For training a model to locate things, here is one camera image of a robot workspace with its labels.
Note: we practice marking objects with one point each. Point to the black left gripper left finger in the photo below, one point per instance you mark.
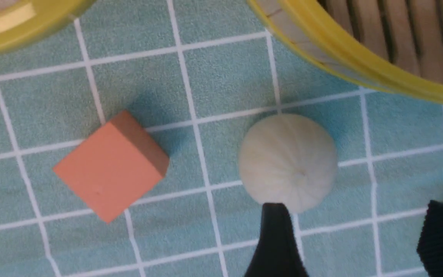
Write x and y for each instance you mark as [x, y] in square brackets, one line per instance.
[276, 254]

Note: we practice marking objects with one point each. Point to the white bun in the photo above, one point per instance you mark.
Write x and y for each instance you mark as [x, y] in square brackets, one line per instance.
[288, 159]

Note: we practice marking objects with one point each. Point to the bamboo steamer tray yellow rim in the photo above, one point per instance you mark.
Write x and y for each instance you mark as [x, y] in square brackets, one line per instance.
[393, 46]

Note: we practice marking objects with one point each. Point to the woven bamboo steamer lid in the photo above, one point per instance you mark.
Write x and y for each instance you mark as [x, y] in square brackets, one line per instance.
[23, 22]

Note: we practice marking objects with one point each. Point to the orange cube block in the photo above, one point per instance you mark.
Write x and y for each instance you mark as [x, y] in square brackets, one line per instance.
[114, 166]

